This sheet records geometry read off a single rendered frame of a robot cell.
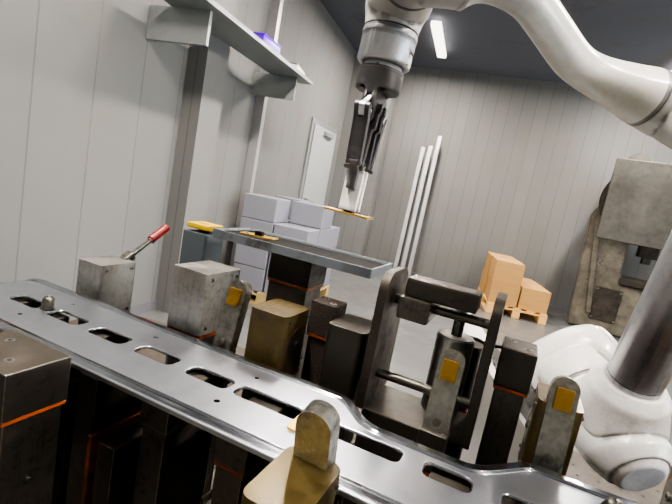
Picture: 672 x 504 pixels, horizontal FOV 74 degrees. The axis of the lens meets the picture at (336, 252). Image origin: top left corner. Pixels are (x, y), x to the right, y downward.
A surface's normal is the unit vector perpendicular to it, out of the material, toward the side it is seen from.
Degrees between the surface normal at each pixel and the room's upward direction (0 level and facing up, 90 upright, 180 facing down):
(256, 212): 90
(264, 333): 90
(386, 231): 90
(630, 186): 90
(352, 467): 0
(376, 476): 0
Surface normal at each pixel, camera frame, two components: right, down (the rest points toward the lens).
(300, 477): 0.18, -0.97
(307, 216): -0.30, 0.08
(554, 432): -0.35, -0.14
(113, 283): 0.90, 0.23
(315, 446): -0.43, 0.26
